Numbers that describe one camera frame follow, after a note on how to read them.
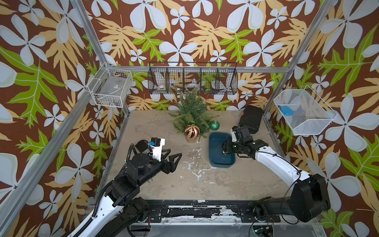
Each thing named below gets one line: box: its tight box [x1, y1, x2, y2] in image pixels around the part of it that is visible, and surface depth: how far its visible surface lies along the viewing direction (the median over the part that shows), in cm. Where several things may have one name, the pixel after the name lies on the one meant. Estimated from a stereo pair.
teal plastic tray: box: [208, 132, 236, 168], surface depth 95 cm
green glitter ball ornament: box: [209, 119, 221, 132], surface depth 79 cm
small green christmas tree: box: [168, 87, 220, 144], surface depth 80 cm
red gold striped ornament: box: [184, 124, 200, 140], surface depth 72 cm
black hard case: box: [238, 105, 264, 135], surface depth 110 cm
